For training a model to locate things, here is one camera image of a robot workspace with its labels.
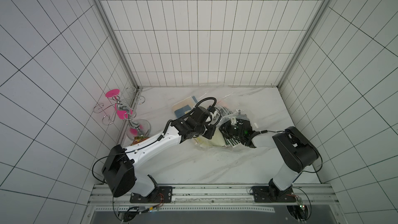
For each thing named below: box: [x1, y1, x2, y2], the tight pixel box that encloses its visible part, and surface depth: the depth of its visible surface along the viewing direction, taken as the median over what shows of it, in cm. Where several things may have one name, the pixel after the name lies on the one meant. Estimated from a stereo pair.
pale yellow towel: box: [193, 126, 227, 147], surface depth 88 cm
